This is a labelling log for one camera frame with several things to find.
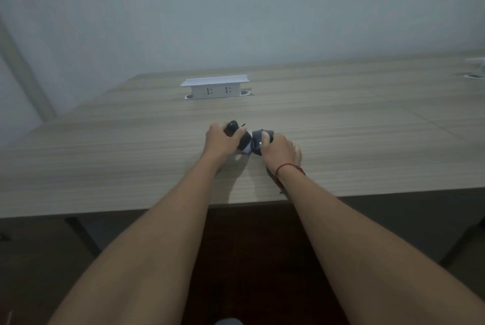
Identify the person's left hand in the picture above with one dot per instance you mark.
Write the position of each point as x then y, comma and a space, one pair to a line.
218, 144

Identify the person's right hand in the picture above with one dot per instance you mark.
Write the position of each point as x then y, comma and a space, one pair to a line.
282, 152

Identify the person's left thumb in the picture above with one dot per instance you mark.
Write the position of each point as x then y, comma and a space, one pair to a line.
239, 133

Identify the person's right thumb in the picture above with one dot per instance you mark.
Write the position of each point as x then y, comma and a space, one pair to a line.
266, 139

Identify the dark grey white sock bundle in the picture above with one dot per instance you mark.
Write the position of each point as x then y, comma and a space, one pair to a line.
252, 142

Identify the person's left forearm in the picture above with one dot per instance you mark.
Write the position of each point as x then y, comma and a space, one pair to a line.
151, 245

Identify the person's right forearm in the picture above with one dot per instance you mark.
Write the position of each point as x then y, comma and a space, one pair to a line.
363, 256

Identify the white pop-up socket box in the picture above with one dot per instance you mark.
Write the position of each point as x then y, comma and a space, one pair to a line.
214, 86
476, 67

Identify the dark table leg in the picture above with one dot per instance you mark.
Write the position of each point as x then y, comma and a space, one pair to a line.
464, 241
84, 235

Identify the grey slanted pole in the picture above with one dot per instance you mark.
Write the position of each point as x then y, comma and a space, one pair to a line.
26, 70

